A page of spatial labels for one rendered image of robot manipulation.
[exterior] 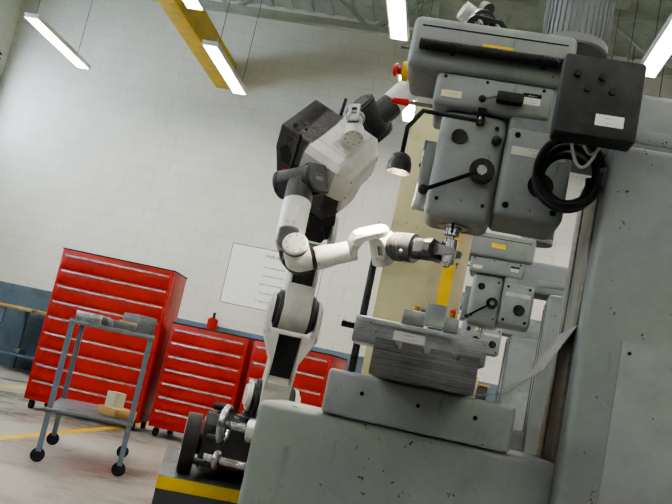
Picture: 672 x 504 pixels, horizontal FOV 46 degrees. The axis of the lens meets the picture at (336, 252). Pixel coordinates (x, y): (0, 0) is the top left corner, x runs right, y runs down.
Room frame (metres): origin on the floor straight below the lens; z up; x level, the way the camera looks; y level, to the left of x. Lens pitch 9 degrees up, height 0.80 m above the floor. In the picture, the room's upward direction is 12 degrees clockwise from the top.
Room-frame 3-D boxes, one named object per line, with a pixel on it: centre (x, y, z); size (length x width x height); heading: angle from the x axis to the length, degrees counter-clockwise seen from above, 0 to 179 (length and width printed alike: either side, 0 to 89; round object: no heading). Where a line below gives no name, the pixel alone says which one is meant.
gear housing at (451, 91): (2.29, -0.36, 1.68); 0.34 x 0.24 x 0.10; 81
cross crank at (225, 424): (2.37, 0.17, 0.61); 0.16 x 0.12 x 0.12; 81
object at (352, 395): (2.30, -0.32, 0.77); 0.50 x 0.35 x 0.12; 81
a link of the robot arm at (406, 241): (2.35, -0.24, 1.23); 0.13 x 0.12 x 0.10; 146
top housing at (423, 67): (2.29, -0.33, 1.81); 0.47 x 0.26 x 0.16; 81
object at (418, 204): (2.31, -0.21, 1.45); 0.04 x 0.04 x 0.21; 81
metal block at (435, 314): (2.16, -0.30, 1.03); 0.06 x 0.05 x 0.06; 174
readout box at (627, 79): (1.92, -0.57, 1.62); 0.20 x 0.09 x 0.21; 81
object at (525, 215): (2.26, -0.51, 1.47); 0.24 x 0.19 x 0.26; 171
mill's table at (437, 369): (2.36, -0.33, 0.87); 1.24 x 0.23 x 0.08; 171
